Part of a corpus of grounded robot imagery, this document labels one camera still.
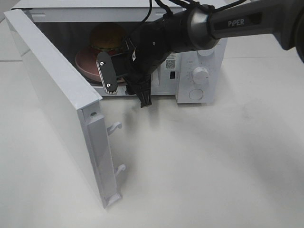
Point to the white warning label sticker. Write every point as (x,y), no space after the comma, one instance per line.
(170,62)

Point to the upper white microwave knob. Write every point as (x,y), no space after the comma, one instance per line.
(205,53)

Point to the round white door button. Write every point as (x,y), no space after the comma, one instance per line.
(196,94)

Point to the white microwave oven body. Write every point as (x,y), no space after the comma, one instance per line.
(52,37)

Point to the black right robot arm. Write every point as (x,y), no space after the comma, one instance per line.
(200,27)

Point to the white microwave knob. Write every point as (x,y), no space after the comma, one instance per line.
(205,53)
(200,75)

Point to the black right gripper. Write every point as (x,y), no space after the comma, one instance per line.
(137,83)

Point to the white microwave door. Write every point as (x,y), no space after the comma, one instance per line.
(71,104)

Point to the burger with lettuce and tomato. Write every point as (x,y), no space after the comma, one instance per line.
(107,37)

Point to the pink round plate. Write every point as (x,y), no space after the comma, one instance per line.
(85,61)

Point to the lower white microwave knob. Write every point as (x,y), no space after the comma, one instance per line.
(200,75)

